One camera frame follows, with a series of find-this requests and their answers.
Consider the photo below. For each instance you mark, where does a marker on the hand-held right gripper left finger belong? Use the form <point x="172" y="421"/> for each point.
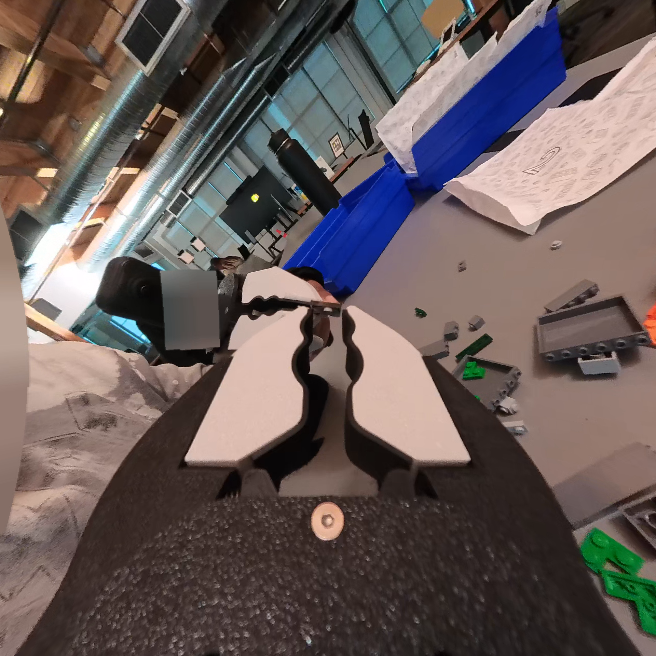
<point x="241" y="410"/>

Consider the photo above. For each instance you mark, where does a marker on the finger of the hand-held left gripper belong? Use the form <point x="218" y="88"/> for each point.
<point x="277" y="282"/>
<point x="244" y="326"/>

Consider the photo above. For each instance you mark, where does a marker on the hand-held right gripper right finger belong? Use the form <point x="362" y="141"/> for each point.
<point x="410" y="410"/>

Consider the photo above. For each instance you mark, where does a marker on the small grey studded lego piece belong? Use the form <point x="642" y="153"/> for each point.
<point x="320" y="333"/>

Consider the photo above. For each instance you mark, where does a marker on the dark green holed lego plate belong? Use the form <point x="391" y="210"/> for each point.
<point x="474" y="349"/>

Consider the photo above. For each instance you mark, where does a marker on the light grey holed lego plate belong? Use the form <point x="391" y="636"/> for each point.
<point x="504" y="406"/>

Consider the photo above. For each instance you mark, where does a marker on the small white lego bar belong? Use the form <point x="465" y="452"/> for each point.
<point x="515" y="426"/>

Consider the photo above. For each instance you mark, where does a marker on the small light grey lego piece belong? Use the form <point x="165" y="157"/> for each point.
<point x="600" y="364"/>

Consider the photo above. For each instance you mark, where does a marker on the grey long lego brick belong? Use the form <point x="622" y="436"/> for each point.
<point x="605" y="482"/>

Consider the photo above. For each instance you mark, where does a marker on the orange lego slope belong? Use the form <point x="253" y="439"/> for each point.
<point x="653" y="323"/>

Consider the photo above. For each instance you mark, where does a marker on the black monitor screen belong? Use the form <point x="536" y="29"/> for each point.
<point x="258" y="203"/>

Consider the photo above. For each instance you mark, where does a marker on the black water bottle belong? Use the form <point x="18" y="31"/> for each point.
<point x="302" y="169"/>

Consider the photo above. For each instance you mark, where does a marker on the person's bleached grey clothing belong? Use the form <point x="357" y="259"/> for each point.
<point x="92" y="441"/>

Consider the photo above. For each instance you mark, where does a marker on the white printed paper bag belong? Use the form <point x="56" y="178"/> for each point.
<point x="574" y="154"/>

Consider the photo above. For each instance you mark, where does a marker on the small dark grey lego frame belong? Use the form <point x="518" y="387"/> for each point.
<point x="497" y="384"/>

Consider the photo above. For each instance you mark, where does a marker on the dark grey lego window frame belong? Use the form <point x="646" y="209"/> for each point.
<point x="595" y="330"/>

